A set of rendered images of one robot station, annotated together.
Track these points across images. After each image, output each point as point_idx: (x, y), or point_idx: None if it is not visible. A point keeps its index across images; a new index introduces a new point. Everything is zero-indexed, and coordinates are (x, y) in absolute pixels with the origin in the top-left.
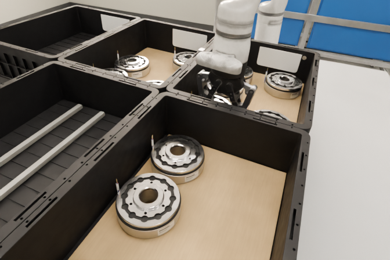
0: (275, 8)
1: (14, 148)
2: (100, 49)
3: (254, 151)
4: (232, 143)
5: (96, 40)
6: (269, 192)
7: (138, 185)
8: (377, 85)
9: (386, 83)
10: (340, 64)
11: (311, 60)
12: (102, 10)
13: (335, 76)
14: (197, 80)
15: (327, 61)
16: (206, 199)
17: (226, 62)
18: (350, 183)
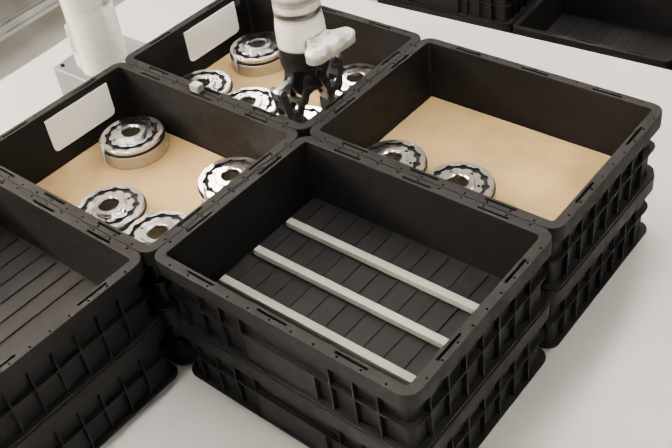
0: None
1: (323, 332)
2: None
3: (404, 102)
4: (386, 116)
5: (75, 213)
6: (456, 113)
7: None
8: None
9: None
10: None
11: None
12: None
13: (174, 16)
14: (283, 103)
15: (118, 7)
16: (454, 158)
17: (343, 36)
18: None
